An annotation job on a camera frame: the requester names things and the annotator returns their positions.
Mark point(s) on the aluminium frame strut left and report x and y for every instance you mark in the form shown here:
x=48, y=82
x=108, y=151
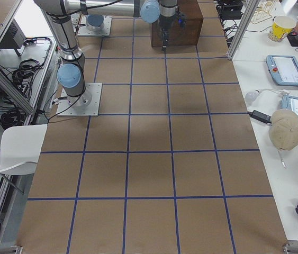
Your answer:
x=7, y=86

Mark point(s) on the white light bulb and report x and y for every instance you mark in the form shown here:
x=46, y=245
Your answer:
x=251, y=96

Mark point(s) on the black power adapter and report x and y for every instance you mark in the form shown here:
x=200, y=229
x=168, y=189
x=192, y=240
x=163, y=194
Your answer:
x=259, y=116

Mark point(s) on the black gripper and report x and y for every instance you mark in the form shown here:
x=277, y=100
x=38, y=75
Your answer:
x=164, y=24

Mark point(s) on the white plastic chair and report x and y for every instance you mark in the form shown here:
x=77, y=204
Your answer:
x=20, y=149

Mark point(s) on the brown wooden drawer cabinet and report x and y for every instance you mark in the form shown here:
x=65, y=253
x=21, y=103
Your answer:
x=189, y=35

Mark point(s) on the wire rack stand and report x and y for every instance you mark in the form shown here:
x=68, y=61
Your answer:
x=263, y=11

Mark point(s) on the yellow popcorn bucket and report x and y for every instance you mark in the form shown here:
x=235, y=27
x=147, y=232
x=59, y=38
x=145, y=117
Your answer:
x=281, y=27

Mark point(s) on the grey control box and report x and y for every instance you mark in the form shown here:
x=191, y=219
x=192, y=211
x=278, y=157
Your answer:
x=14, y=38

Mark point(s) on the beige baseball cap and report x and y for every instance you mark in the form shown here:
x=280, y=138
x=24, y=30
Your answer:
x=283, y=132

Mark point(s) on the aluminium frame post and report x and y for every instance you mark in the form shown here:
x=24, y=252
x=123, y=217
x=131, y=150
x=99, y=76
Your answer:
x=243, y=25

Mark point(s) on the blue teach pendant upper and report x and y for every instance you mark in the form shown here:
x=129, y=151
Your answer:
x=283, y=69

